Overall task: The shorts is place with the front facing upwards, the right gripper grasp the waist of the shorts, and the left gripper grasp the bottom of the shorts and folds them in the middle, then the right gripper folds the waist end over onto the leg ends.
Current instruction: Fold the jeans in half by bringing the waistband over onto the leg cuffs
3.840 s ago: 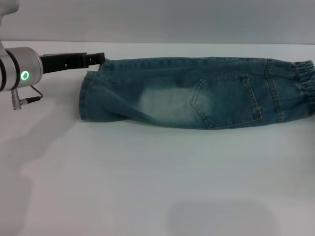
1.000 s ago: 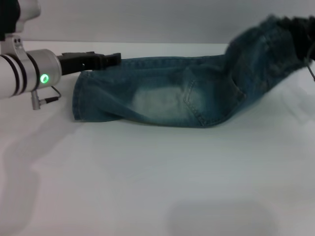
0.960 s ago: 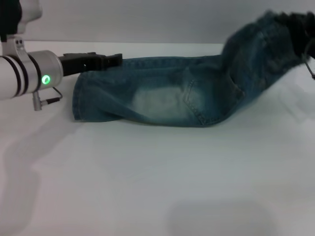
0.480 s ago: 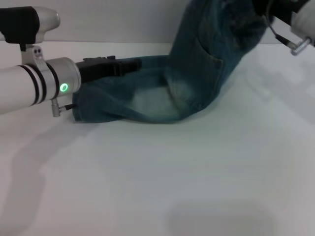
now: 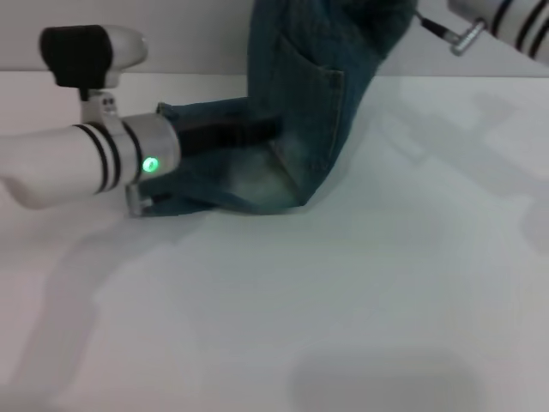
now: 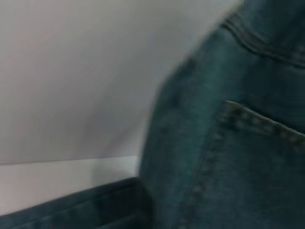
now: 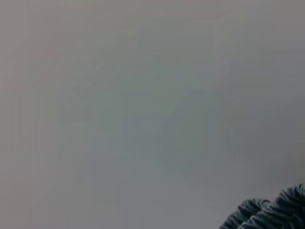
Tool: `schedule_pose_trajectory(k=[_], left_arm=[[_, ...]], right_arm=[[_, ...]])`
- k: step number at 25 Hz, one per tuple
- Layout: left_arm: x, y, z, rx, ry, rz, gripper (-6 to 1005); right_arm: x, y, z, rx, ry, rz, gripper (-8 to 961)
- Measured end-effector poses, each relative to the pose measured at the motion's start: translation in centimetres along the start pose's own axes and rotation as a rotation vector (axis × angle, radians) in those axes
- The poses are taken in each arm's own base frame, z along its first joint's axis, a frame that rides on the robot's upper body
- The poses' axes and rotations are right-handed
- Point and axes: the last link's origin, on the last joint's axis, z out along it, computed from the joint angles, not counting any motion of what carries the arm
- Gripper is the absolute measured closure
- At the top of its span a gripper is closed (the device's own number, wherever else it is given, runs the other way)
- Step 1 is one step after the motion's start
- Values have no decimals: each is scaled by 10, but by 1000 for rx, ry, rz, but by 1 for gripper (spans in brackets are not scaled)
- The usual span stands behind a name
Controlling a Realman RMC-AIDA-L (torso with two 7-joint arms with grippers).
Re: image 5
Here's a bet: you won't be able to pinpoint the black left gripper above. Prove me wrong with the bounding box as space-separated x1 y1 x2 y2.
173 115 284 155

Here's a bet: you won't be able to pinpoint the blue denim shorts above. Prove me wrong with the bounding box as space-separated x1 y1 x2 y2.
156 0 420 215

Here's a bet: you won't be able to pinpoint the silver left cable connector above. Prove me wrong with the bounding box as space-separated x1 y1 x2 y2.
124 184 154 218

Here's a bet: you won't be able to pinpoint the silver cable connector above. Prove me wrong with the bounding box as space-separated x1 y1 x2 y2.
124 184 154 218
449 19 486 56

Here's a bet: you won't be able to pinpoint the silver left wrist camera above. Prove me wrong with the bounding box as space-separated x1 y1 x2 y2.
39 24 150 125

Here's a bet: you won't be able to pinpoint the thin black cable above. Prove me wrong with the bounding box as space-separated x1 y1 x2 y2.
413 9 455 42

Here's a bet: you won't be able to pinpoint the silver right cable connector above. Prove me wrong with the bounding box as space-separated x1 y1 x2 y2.
449 19 486 56

